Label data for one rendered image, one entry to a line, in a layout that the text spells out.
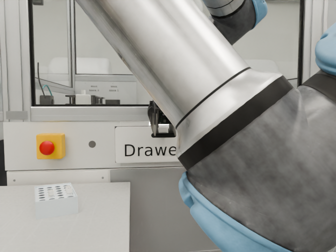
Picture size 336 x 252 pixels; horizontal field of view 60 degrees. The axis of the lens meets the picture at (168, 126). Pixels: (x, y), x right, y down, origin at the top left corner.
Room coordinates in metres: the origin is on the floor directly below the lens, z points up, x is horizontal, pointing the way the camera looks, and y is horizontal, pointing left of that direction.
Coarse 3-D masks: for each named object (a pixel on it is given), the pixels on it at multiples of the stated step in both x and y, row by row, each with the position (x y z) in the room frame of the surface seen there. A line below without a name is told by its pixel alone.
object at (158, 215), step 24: (96, 168) 0.89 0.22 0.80; (120, 168) 0.90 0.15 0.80; (144, 168) 0.91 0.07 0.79; (168, 168) 0.92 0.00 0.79; (144, 192) 0.90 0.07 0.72; (168, 192) 0.91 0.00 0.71; (144, 216) 0.90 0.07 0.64; (168, 216) 0.91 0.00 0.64; (144, 240) 0.90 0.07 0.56; (168, 240) 0.91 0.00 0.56; (192, 240) 0.92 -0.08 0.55
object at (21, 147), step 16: (16, 128) 0.86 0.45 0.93; (32, 128) 0.86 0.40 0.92; (48, 128) 0.87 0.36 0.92; (64, 128) 0.87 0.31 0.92; (80, 128) 0.88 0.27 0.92; (96, 128) 0.89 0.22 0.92; (112, 128) 0.89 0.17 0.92; (16, 144) 0.86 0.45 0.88; (32, 144) 0.86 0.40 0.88; (80, 144) 0.88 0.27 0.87; (96, 144) 0.89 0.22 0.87; (112, 144) 0.89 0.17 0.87; (16, 160) 0.86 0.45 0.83; (32, 160) 0.86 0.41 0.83; (48, 160) 0.87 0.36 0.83; (64, 160) 0.87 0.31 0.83; (80, 160) 0.88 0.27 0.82; (96, 160) 0.89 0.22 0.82; (112, 160) 0.89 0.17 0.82
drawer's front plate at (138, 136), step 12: (120, 132) 0.88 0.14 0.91; (132, 132) 0.88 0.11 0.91; (144, 132) 0.89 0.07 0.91; (120, 144) 0.88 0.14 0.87; (132, 144) 0.88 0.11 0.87; (144, 144) 0.89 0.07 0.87; (156, 144) 0.89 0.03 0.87; (168, 144) 0.90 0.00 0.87; (120, 156) 0.88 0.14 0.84; (132, 156) 0.88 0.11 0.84; (144, 156) 0.89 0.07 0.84; (156, 156) 0.89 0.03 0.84; (168, 156) 0.90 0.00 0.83
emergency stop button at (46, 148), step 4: (40, 144) 0.80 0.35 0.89; (44, 144) 0.80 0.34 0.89; (48, 144) 0.80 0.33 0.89; (52, 144) 0.81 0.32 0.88; (40, 148) 0.80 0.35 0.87; (44, 148) 0.80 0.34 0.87; (48, 148) 0.80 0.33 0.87; (52, 148) 0.80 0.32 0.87; (44, 152) 0.80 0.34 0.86; (48, 152) 0.80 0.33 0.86; (52, 152) 0.81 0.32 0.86
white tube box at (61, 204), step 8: (56, 184) 0.71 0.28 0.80; (64, 184) 0.72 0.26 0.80; (40, 192) 0.66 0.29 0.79; (56, 192) 0.65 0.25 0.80; (64, 192) 0.65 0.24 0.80; (72, 192) 0.65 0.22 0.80; (40, 200) 0.61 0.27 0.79; (48, 200) 0.59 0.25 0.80; (56, 200) 0.60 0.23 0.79; (64, 200) 0.61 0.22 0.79; (72, 200) 0.61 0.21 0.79; (40, 208) 0.59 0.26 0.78; (48, 208) 0.59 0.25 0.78; (56, 208) 0.60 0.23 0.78; (64, 208) 0.61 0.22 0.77; (72, 208) 0.61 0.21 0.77; (40, 216) 0.59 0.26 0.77; (48, 216) 0.59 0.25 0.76
